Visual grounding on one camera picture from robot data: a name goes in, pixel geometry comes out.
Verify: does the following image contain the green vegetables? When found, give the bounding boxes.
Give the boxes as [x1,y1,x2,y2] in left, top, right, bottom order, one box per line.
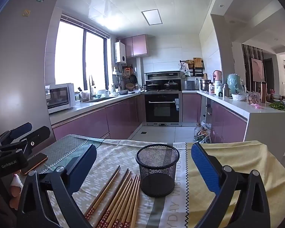
[268,102,285,112]

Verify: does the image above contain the white microwave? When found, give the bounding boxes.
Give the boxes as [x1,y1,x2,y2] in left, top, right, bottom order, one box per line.
[46,83,76,114]

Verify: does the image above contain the grey box appliance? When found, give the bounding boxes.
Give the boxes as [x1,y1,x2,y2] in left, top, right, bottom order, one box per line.
[184,80,196,91]

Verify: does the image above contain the striped wall panel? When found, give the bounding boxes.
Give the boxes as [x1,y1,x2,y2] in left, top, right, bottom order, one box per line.
[242,44,264,93]

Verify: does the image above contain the stainless range hood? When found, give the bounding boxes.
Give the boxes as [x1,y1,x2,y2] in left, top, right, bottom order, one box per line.
[144,71,183,81]

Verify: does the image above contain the pink wall cabinet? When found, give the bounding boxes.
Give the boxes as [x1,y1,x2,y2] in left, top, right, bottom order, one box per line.
[121,34,148,58]

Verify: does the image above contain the black pot with glass lid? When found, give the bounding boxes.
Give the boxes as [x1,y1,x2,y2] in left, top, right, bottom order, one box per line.
[142,81,160,91]
[163,80,179,91]

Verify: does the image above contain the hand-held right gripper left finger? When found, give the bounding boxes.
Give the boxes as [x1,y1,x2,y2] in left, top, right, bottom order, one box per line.
[15,144,98,228]

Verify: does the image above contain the kitchen window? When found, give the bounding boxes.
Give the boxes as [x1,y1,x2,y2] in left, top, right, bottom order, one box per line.
[55,15,110,86]

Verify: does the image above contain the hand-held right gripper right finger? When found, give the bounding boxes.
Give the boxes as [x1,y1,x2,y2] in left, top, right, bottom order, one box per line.
[191,142,271,228]

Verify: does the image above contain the pile of wooden chopsticks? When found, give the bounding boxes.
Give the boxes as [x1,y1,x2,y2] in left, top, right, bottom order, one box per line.
[84,165,141,228]

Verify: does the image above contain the white water heater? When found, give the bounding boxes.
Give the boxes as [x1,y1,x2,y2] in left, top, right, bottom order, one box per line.
[114,41,127,64]

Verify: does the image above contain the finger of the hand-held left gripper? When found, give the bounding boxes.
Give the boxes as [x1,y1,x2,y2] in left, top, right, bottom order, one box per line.
[0,123,33,146]
[0,126,51,159]

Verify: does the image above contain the brown tumbler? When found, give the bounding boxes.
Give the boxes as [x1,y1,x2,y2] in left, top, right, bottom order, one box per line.
[260,81,268,104]

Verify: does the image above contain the wall utensil holder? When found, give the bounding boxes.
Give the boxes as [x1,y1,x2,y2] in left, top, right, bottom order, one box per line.
[113,64,133,81]

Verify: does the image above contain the steel stockpot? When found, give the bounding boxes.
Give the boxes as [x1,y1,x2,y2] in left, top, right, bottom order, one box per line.
[199,79,212,91]

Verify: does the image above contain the ceiling light panel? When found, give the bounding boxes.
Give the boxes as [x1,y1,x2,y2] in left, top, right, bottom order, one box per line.
[141,9,163,25]

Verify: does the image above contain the mint appliance under plastic bag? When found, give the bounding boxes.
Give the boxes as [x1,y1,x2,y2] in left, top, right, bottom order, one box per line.
[227,74,246,95]

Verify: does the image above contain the plastic bag of greens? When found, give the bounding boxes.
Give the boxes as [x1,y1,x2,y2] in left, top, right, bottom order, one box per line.
[195,128,212,144]

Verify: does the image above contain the black wall rack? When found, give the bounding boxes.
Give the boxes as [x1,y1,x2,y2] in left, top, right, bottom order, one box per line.
[179,57,205,77]

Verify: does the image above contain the pink wall picture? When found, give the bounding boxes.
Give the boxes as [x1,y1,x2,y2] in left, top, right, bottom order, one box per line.
[250,58,264,82]

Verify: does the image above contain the black built-in oven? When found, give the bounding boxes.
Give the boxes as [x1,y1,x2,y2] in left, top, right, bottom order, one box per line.
[144,92,183,127]

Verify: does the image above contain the pink kitchen base cabinets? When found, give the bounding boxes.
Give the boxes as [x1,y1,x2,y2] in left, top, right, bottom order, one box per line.
[182,92,249,144]
[51,93,146,141]

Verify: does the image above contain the black smartphone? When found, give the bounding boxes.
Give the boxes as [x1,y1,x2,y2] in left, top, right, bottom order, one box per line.
[20,153,48,175]

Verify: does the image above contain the patchwork printed tablecloth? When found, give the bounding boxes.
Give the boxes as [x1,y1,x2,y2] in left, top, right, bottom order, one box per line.
[21,134,285,228]

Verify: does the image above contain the black mesh cup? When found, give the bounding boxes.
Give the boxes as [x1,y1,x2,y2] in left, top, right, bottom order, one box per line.
[135,144,180,197]

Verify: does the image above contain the steel kitchen faucet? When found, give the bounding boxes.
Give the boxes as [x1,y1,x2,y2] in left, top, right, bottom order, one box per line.
[89,75,95,100]

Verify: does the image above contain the grey refrigerator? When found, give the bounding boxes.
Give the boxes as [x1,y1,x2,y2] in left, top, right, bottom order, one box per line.
[0,0,60,145]

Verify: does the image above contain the kitchen sink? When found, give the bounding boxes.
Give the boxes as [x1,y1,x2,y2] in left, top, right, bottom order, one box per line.
[82,95,119,103]

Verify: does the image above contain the person's left hand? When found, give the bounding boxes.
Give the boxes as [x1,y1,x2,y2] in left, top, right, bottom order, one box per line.
[10,173,24,205]

